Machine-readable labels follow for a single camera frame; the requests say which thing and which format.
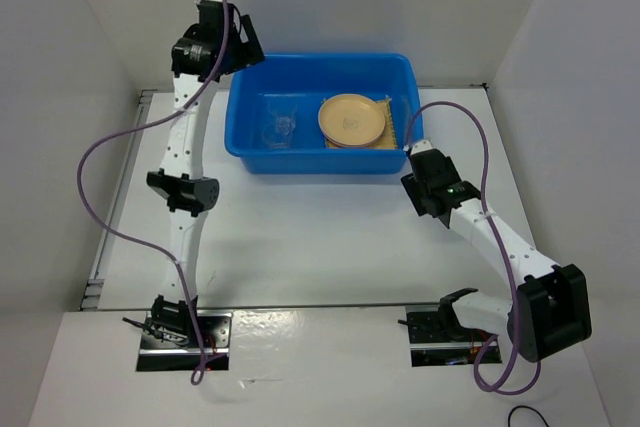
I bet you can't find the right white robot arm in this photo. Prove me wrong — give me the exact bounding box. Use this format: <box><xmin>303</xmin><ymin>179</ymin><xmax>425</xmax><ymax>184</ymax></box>
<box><xmin>401</xmin><ymin>141</ymin><xmax>592</xmax><ymax>363</ymax></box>

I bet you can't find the purple cable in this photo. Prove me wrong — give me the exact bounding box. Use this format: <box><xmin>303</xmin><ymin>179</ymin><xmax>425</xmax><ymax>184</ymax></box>
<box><xmin>402</xmin><ymin>100</ymin><xmax>543</xmax><ymax>395</ymax></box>
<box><xmin>77</xmin><ymin>0</ymin><xmax>240</xmax><ymax>385</ymax></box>

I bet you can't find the orange plastic plate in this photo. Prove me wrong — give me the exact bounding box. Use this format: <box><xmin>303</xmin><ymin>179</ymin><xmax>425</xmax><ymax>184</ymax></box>
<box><xmin>318</xmin><ymin>94</ymin><xmax>386</xmax><ymax>148</ymax></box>

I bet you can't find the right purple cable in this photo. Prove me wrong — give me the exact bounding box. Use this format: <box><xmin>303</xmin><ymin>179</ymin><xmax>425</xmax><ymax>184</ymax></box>
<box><xmin>402</xmin><ymin>100</ymin><xmax>543</xmax><ymax>395</ymax></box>

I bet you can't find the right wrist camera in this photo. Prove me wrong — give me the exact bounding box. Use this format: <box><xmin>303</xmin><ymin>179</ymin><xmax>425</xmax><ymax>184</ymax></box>
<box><xmin>404</xmin><ymin>139</ymin><xmax>433</xmax><ymax>157</ymax></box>

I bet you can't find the bamboo placemat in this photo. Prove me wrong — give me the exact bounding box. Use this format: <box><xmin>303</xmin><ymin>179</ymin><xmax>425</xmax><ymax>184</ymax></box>
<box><xmin>325</xmin><ymin>96</ymin><xmax>398</xmax><ymax>150</ymax></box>

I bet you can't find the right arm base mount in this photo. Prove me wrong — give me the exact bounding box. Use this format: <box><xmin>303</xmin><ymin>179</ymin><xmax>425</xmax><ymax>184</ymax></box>
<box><xmin>397</xmin><ymin>302</ymin><xmax>491</xmax><ymax>368</ymax></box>

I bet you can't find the pink plastic plate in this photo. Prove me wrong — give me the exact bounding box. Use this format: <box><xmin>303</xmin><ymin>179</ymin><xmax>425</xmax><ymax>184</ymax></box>
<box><xmin>320</xmin><ymin>118</ymin><xmax>385</xmax><ymax>148</ymax></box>

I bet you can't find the clear plastic cup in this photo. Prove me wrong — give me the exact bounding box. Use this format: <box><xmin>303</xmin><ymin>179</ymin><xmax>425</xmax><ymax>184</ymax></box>
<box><xmin>262</xmin><ymin>125</ymin><xmax>293</xmax><ymax>149</ymax></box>
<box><xmin>267</xmin><ymin>100</ymin><xmax>297</xmax><ymax>137</ymax></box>

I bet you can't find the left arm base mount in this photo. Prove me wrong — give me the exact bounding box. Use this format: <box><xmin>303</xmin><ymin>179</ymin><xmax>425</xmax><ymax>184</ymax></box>
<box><xmin>122</xmin><ymin>296</ymin><xmax>233</xmax><ymax>372</ymax></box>

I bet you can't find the black cable on floor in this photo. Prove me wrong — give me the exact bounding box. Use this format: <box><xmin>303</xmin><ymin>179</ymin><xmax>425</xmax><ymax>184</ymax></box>
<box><xmin>507</xmin><ymin>404</ymin><xmax>551</xmax><ymax>427</ymax></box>

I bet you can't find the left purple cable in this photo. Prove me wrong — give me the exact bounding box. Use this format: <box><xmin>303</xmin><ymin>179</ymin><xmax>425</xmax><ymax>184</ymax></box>
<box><xmin>77</xmin><ymin>0</ymin><xmax>240</xmax><ymax>385</ymax></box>

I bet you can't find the blue plastic bin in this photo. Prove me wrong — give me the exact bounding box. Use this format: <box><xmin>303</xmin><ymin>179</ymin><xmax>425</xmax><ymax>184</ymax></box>
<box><xmin>224</xmin><ymin>53</ymin><xmax>424</xmax><ymax>175</ymax></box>

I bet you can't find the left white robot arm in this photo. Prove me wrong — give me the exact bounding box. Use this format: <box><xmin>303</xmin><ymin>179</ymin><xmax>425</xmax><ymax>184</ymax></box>
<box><xmin>146</xmin><ymin>0</ymin><xmax>265</xmax><ymax>347</ymax></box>

